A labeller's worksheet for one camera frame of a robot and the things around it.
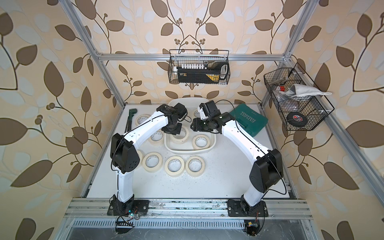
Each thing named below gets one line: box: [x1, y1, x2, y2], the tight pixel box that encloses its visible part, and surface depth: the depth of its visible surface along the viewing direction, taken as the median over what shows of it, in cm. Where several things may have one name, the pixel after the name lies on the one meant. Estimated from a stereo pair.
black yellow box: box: [177, 67, 221, 84], surface depth 86 cm
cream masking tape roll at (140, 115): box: [135, 113, 151, 126], surface depth 114 cm
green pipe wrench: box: [124, 108, 138, 133], surface depth 114 cm
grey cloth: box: [284, 83, 332, 98], surface depth 63 cm
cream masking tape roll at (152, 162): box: [142, 152, 163, 173], surface depth 89 cm
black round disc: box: [286, 112, 308, 128], surface depth 73 cm
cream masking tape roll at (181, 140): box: [172, 125, 189, 144], surface depth 86 cm
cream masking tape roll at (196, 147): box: [192, 134, 211, 150], surface depth 97 cm
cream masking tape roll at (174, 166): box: [164, 155, 185, 178], surface depth 88 cm
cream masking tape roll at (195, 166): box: [185, 155, 206, 177], surface depth 88 cm
